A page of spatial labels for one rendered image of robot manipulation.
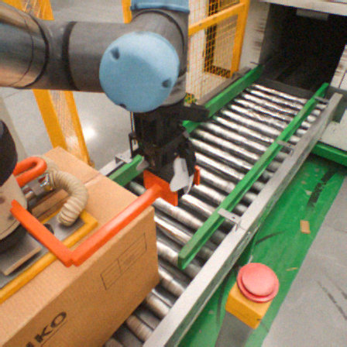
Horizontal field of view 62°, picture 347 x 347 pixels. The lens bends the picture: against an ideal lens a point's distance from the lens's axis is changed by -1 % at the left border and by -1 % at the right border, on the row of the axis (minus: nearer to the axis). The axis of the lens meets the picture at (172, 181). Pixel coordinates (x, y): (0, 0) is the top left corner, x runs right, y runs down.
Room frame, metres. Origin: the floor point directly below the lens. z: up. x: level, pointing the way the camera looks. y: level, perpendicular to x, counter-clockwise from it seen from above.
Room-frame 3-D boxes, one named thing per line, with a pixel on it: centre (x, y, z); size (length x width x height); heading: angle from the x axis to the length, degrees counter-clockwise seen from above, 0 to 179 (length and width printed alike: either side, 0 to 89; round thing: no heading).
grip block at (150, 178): (0.45, 0.00, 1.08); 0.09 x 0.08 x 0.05; 50
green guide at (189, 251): (1.13, -0.54, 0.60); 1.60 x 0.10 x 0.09; 142
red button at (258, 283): (0.24, -0.15, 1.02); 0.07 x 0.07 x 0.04
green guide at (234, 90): (1.46, -0.12, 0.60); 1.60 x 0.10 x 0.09; 142
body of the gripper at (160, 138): (0.42, 0.02, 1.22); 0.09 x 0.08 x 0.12; 140
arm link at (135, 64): (0.33, 0.05, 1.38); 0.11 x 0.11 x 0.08; 82
